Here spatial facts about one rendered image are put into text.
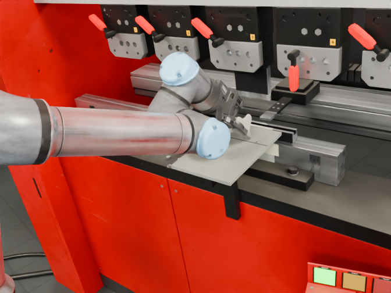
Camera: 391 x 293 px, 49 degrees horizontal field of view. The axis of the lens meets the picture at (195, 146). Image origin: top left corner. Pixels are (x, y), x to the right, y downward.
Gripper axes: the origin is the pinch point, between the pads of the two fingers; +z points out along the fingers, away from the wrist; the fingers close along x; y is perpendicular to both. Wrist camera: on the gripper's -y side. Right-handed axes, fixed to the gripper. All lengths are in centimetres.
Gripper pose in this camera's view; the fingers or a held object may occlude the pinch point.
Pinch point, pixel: (237, 136)
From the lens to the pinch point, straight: 116.6
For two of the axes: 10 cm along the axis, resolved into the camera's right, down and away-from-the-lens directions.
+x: -8.1, -1.9, 5.5
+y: 3.4, -9.2, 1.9
